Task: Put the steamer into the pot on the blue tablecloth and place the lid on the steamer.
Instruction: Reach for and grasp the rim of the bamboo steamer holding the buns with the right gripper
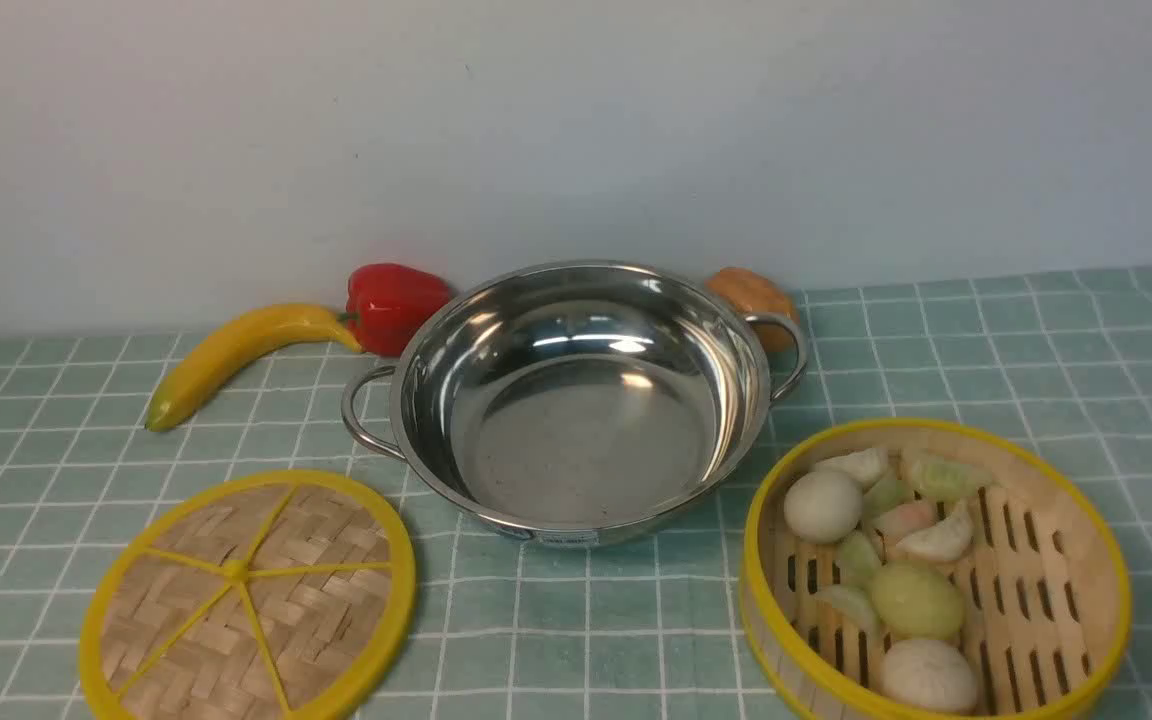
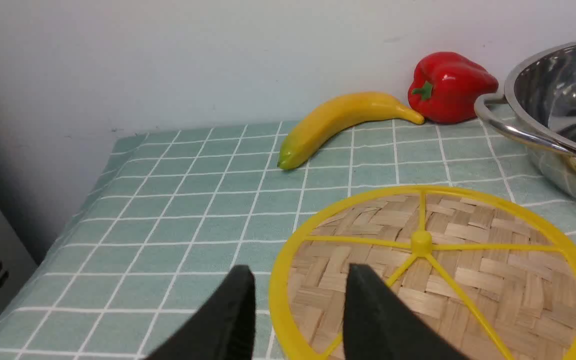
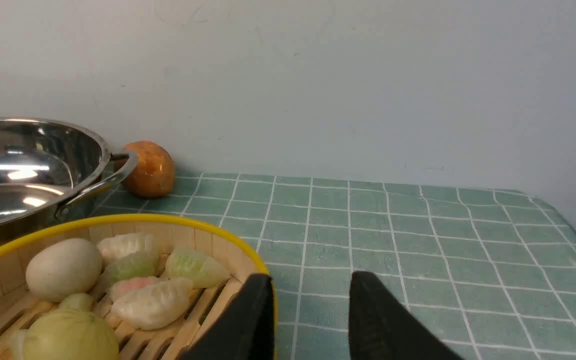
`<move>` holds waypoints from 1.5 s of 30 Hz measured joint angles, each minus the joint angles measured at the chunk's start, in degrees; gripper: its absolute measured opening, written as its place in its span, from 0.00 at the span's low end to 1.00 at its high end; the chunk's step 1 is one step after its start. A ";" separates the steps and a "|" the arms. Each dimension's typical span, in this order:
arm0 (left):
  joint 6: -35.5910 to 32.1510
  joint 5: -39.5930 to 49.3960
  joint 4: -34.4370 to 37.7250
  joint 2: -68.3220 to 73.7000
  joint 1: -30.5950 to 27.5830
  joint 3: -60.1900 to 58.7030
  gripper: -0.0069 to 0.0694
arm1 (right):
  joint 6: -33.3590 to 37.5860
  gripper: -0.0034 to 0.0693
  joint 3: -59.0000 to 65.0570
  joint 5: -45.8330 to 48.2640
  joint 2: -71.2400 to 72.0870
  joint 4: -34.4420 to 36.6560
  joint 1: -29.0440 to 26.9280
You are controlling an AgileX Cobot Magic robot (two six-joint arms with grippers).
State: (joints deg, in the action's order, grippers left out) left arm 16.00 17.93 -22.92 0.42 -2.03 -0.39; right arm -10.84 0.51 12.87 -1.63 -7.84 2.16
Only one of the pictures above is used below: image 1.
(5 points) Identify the bamboo steamer basket yellow rim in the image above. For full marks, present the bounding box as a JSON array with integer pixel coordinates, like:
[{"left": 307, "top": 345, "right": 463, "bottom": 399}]
[{"left": 740, "top": 418, "right": 1132, "bottom": 719}]

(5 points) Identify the white dumpling centre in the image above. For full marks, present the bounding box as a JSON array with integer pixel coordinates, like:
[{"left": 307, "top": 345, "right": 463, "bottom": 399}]
[{"left": 892, "top": 498, "right": 975, "bottom": 564}]

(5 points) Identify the woven bamboo steamer lid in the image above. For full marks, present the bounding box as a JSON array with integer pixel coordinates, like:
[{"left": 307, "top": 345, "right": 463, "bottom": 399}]
[{"left": 77, "top": 469, "right": 419, "bottom": 719}]

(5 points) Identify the white round bun lower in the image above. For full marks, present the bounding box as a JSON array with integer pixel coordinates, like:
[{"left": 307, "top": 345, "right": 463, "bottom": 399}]
[{"left": 879, "top": 637, "right": 980, "bottom": 715}]

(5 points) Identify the brown potato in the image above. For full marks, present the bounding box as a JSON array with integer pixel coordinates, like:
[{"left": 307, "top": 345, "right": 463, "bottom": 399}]
[{"left": 705, "top": 266, "right": 801, "bottom": 354}]

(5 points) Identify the yellow banana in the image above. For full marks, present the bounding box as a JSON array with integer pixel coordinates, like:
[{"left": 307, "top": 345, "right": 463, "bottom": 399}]
[{"left": 143, "top": 304, "right": 364, "bottom": 432}]

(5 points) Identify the green round bun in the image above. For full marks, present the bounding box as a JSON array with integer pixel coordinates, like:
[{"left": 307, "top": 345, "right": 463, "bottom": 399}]
[{"left": 867, "top": 561, "right": 967, "bottom": 641}]

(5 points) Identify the white round bun upper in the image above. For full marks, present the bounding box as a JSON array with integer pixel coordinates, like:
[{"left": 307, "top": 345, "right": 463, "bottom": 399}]
[{"left": 783, "top": 469, "right": 863, "bottom": 544}]

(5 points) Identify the white round bun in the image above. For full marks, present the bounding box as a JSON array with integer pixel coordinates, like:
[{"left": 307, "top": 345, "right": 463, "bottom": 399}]
[
  {"left": 879, "top": 637, "right": 980, "bottom": 715},
  {"left": 783, "top": 469, "right": 863, "bottom": 544}
]

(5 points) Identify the red bell pepper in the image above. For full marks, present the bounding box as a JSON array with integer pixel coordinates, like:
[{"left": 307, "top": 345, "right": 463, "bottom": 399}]
[{"left": 346, "top": 263, "right": 454, "bottom": 357}]

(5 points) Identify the white dumpling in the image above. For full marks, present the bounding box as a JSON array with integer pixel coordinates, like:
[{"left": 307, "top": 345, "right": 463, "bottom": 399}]
[
  {"left": 892, "top": 498, "right": 975, "bottom": 564},
  {"left": 812, "top": 445, "right": 893, "bottom": 491}
]

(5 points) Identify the stainless steel pot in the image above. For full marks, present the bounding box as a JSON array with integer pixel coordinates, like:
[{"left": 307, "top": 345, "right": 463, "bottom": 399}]
[{"left": 340, "top": 260, "right": 810, "bottom": 548}]

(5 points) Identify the white dumpling top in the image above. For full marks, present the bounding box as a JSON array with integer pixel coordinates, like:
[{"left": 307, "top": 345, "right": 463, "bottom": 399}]
[{"left": 812, "top": 445, "right": 893, "bottom": 491}]

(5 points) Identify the green checkered tablecloth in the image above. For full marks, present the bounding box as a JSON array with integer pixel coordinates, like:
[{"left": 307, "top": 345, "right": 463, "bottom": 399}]
[{"left": 0, "top": 266, "right": 1152, "bottom": 719}]

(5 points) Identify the green dumpling top right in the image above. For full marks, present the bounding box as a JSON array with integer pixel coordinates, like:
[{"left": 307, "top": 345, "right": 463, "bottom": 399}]
[{"left": 900, "top": 448, "right": 995, "bottom": 503}]

